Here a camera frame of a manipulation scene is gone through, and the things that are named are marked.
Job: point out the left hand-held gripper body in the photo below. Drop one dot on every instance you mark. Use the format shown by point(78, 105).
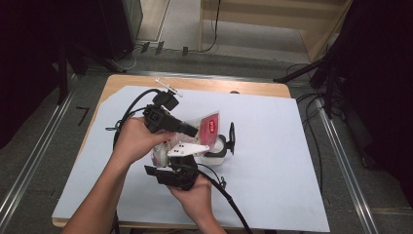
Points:
point(160, 118)

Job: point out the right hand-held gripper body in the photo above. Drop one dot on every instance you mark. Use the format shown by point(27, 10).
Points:
point(183, 169)

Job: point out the red and white sugar pouch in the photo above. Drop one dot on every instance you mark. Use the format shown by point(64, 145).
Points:
point(209, 130)

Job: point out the clear container with black lid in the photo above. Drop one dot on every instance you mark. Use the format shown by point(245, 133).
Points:
point(214, 159)

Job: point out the person's left hand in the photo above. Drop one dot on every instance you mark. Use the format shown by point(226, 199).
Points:
point(136, 139)

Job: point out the person's right hand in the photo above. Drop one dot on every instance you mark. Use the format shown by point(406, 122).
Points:
point(198, 198)

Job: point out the white table cover sheet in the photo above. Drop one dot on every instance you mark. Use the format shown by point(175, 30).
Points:
point(276, 162)

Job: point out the grey cabinet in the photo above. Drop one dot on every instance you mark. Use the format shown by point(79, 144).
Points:
point(133, 16)

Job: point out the black metal stand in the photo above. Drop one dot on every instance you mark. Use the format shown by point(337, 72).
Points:
point(62, 74)
point(329, 87)

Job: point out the wooden shelf unit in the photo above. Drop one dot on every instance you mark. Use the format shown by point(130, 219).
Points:
point(259, 22)

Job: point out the black curtain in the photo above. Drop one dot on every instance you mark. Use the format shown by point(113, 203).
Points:
point(29, 48)
point(383, 81)

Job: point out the small black floor bracket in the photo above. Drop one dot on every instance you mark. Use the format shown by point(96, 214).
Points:
point(159, 47)
point(185, 51)
point(145, 47)

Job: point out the metal floor rail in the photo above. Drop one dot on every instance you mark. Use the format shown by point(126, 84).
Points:
point(347, 169)
point(32, 162)

